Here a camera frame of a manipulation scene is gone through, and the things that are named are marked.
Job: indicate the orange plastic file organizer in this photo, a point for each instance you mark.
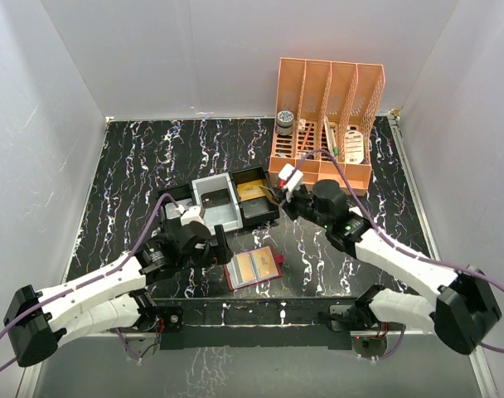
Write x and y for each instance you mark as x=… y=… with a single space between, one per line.
x=327 y=98

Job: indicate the red leather card holder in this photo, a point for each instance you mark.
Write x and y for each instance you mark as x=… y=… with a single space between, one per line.
x=253 y=267

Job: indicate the black open tray box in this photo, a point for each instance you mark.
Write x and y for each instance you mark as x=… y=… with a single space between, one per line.
x=255 y=208

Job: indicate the white label packet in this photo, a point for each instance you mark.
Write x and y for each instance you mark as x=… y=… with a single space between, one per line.
x=354 y=147

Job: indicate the grey plastic tray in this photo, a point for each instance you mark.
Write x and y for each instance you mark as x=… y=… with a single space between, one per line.
x=227 y=216

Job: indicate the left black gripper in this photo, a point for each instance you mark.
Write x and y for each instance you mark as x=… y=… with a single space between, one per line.
x=215 y=252

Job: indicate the gold credit card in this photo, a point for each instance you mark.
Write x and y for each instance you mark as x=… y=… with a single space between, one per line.
x=270 y=194

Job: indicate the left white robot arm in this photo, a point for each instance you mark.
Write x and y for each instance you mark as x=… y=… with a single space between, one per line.
x=115 y=296

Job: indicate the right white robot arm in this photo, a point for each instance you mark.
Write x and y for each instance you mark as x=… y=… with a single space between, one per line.
x=458 y=306

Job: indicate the small round jar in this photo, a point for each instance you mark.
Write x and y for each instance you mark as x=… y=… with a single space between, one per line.
x=284 y=123

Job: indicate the black card in grey tray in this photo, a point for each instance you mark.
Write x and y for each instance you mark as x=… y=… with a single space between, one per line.
x=220 y=197

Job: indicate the black front mounting rail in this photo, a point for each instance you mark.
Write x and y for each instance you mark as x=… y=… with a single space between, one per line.
x=261 y=322

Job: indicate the gold card in black box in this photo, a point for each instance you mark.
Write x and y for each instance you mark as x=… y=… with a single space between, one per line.
x=249 y=190

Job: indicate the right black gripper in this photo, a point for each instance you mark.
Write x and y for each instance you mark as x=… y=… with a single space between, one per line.
x=288 y=199

